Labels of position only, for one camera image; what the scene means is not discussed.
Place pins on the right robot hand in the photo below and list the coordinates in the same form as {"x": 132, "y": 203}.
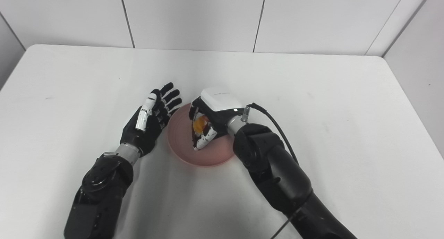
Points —
{"x": 215, "y": 114}

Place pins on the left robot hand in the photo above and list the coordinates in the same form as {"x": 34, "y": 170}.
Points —
{"x": 149, "y": 124}

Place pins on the cake slice with fruit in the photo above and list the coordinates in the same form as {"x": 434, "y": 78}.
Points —
{"x": 199, "y": 126}

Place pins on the pink round plate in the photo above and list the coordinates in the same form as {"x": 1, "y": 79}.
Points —
{"x": 203, "y": 152}

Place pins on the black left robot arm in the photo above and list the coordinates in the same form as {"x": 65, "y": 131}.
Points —
{"x": 100, "y": 194}

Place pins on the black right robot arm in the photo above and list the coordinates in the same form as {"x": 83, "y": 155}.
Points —
{"x": 281, "y": 180}

